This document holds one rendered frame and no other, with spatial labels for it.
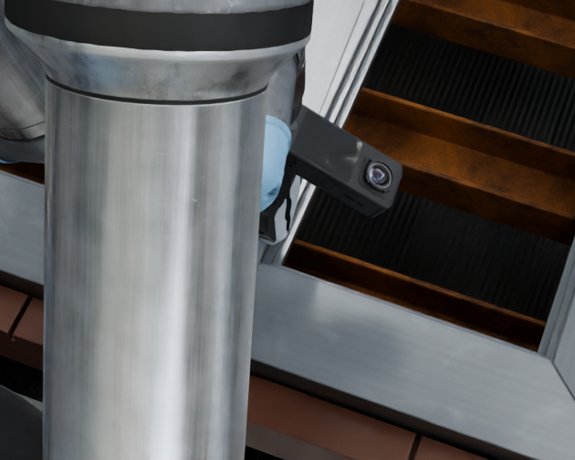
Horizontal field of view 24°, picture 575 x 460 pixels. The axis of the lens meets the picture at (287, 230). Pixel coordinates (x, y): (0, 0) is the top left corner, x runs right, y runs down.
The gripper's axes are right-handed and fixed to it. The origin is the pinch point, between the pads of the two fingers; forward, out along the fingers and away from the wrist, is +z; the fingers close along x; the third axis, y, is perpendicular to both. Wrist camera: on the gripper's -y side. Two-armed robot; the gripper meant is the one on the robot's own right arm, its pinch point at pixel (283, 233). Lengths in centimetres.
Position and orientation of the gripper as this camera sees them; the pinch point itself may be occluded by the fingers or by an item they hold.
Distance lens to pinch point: 116.7
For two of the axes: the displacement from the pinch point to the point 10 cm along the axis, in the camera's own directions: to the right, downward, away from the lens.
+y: -9.3, -3.1, 1.9
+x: -3.6, 8.0, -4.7
